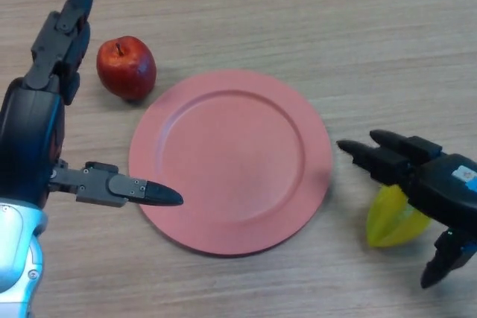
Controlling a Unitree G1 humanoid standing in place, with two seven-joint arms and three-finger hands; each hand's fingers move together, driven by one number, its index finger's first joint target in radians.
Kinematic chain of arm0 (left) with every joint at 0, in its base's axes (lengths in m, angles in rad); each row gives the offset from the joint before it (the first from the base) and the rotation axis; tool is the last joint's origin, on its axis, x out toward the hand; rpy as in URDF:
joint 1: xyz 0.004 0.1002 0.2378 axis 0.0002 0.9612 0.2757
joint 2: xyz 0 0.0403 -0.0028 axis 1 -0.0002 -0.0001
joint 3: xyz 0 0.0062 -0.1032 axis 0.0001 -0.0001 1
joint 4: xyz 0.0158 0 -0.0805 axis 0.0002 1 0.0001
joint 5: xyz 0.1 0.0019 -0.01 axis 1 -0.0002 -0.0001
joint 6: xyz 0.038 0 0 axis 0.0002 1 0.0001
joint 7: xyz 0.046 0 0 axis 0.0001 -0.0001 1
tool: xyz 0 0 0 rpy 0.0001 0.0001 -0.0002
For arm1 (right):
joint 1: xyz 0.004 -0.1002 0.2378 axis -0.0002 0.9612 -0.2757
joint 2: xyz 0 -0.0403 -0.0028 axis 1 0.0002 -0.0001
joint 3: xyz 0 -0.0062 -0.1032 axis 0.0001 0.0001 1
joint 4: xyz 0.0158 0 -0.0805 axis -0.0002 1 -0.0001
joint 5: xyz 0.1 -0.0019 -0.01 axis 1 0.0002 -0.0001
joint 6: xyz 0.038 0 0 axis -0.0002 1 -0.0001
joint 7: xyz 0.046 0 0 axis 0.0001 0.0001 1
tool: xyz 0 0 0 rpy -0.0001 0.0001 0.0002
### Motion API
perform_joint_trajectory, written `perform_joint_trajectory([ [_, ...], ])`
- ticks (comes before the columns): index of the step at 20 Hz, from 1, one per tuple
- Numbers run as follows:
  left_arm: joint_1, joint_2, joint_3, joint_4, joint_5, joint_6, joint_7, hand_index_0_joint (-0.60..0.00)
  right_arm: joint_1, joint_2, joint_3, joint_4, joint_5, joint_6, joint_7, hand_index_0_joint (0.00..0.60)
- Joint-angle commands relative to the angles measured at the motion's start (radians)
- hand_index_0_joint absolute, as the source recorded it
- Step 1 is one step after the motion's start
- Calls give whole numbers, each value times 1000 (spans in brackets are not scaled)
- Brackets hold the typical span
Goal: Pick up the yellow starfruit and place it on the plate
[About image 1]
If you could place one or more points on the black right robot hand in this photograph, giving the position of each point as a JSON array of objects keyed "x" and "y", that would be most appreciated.
[{"x": 443, "y": 187}]

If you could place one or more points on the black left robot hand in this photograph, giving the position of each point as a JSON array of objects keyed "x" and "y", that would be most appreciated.
[{"x": 26, "y": 139}]

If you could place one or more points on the yellow starfruit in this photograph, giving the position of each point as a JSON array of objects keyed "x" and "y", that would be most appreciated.
[{"x": 391, "y": 225}]

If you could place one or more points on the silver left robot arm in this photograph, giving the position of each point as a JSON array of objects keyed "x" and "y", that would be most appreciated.
[{"x": 15, "y": 251}]

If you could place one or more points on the pink round plate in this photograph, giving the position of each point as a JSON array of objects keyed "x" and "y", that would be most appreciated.
[{"x": 231, "y": 161}]

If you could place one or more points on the red apple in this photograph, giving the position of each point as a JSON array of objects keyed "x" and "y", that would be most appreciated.
[{"x": 124, "y": 68}]

